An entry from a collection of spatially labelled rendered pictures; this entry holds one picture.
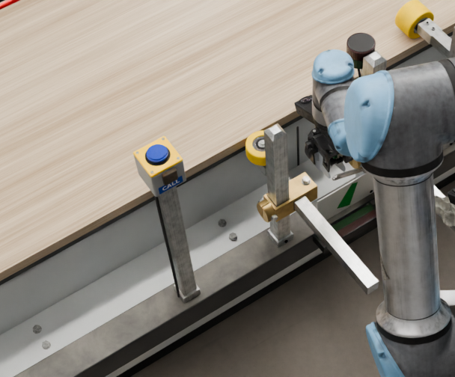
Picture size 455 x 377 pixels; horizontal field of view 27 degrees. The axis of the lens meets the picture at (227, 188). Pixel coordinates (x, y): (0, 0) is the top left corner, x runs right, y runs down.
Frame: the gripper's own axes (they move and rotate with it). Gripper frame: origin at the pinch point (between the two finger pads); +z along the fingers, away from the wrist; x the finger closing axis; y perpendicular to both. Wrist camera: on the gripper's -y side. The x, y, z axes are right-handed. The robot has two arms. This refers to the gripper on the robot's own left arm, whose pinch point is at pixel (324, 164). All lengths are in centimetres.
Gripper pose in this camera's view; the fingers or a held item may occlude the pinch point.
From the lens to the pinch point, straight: 201.7
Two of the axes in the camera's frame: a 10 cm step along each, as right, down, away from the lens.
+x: 8.8, -4.2, 2.1
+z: 0.7, 5.6, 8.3
